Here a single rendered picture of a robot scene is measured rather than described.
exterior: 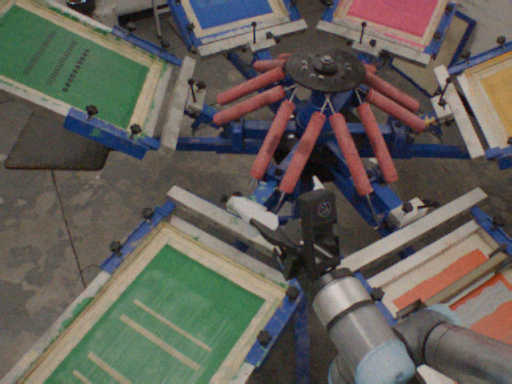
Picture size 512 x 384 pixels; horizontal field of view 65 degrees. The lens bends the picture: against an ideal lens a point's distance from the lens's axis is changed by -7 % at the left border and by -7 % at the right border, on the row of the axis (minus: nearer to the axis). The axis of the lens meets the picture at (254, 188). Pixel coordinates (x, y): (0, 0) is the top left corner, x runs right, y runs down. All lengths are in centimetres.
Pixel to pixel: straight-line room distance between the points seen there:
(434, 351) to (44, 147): 175
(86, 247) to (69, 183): 59
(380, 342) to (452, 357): 12
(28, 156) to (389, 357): 174
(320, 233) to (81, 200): 259
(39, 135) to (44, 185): 120
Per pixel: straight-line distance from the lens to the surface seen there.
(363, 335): 57
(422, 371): 135
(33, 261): 290
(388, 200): 157
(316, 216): 57
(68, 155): 195
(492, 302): 158
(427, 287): 152
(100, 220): 291
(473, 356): 62
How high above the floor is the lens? 221
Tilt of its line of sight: 49 degrees down
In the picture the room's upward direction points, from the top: straight up
